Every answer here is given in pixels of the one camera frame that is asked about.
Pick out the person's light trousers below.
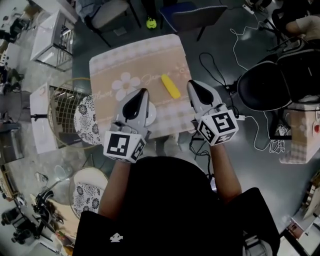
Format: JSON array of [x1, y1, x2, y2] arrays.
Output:
[[153, 133, 181, 158]]

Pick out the black shell chair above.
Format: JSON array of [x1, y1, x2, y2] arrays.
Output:
[[236, 59, 295, 113]]

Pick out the grey padded chair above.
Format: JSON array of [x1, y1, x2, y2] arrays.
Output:
[[83, 0, 142, 48]]

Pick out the black equipment pile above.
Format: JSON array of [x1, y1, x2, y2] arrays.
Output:
[[32, 190, 66, 241]]

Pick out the neon yellow shoe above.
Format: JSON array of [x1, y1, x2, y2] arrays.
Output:
[[146, 16, 158, 30]]

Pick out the white round plate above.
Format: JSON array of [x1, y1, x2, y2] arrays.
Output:
[[144, 102, 158, 127]]

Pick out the beige checked flower tablecloth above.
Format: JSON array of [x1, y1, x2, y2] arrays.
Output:
[[279, 102, 320, 165]]

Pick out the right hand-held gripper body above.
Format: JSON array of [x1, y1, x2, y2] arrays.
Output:
[[191, 102, 240, 147]]

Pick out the black grey backpack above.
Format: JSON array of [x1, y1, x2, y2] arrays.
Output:
[[273, 37, 320, 104]]

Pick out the person's right forearm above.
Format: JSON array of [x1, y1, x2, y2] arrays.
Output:
[[209, 143, 243, 205]]

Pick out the gold wire chair floral cushion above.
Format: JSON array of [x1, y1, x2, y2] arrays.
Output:
[[68, 166, 110, 218], [47, 77, 101, 150]]

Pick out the person's left forearm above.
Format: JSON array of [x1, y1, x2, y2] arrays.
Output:
[[97, 159, 138, 221]]

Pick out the dark grey cabinet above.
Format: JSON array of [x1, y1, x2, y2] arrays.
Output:
[[0, 122, 25, 165]]

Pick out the yellow corn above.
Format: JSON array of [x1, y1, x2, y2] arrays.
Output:
[[160, 73, 181, 99]]

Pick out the dark fabric chair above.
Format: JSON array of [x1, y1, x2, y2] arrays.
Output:
[[159, 1, 229, 42]]

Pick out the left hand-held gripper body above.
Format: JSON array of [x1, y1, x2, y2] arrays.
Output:
[[103, 120, 152, 164]]

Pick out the white cable bundle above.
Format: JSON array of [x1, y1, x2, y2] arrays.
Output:
[[268, 124, 287, 154]]

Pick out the black power cord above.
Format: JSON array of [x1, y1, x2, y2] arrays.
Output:
[[198, 51, 241, 116]]

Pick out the wooden slatted rack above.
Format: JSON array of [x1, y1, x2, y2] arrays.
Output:
[[301, 171, 320, 221]]

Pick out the black metal table frame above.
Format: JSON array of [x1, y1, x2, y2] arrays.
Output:
[[263, 109, 293, 141]]

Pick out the person's black shirt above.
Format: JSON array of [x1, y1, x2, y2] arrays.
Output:
[[72, 156, 281, 256]]

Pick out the table with beige checked cloth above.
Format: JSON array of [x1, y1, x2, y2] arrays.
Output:
[[88, 34, 199, 140]]

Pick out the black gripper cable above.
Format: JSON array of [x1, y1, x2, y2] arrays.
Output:
[[188, 132, 216, 182]]

